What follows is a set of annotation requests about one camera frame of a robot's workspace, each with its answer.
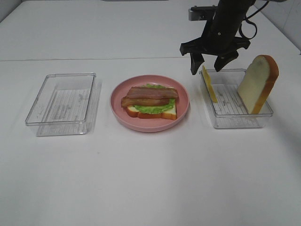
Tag yellow cheese slice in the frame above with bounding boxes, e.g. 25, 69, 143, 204
202, 66, 218, 103

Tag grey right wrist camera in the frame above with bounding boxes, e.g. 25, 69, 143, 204
189, 6, 217, 21

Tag green lettuce leaf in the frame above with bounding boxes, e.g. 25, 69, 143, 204
133, 84, 177, 114

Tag clear left plastic tray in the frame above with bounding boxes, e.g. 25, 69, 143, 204
25, 73, 101, 137

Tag clear plastic tray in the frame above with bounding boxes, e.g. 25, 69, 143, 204
199, 69, 273, 129
25, 73, 101, 137

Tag pink round plate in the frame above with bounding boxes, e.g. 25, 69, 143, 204
110, 75, 190, 132

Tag clear right plastic tray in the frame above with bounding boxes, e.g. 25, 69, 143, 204
199, 69, 273, 129

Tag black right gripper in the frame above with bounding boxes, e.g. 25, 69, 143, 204
180, 0, 254, 75

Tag bread slice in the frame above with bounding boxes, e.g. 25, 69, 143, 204
124, 105, 177, 120
238, 55, 279, 114

